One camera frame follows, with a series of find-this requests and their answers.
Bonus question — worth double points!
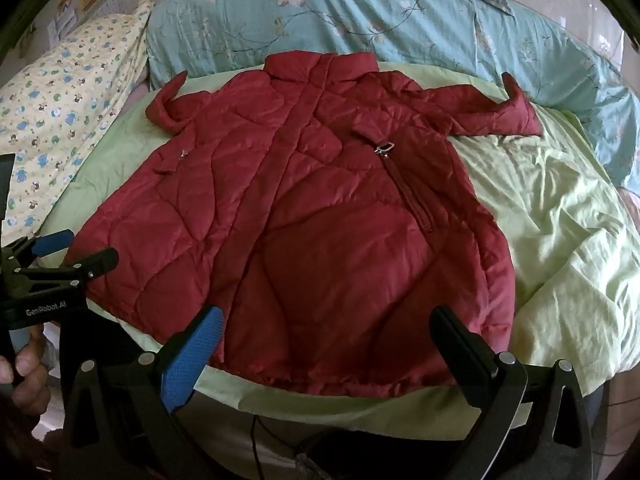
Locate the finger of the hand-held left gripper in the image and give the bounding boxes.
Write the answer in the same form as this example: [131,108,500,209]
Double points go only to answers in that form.
[0,229,76,267]
[14,247,120,295]

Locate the yellow printed pillow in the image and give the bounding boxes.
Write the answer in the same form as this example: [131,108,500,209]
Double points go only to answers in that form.
[0,0,155,247]

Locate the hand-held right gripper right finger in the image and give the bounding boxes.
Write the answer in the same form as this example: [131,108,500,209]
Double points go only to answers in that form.
[430,306,597,480]

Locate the red quilted blanket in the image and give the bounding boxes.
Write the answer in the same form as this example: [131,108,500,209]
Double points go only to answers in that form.
[62,51,544,399]

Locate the person's left hand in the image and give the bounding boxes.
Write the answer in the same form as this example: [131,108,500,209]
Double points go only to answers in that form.
[0,324,53,423]

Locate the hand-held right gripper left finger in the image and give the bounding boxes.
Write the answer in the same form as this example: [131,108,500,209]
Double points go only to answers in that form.
[60,305,236,480]

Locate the pink bed sheet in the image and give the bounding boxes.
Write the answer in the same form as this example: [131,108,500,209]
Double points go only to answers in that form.
[122,77,152,108]

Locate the black cable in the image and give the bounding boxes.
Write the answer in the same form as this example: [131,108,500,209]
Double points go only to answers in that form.
[248,412,267,480]

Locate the light green blanket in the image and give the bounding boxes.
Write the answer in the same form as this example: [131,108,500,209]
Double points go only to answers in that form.
[37,62,640,441]

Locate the wall paper notes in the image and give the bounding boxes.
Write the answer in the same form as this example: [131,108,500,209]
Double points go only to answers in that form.
[47,0,82,45]

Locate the light blue floral pillow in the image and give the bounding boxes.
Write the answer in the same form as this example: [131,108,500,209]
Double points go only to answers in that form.
[145,0,640,188]

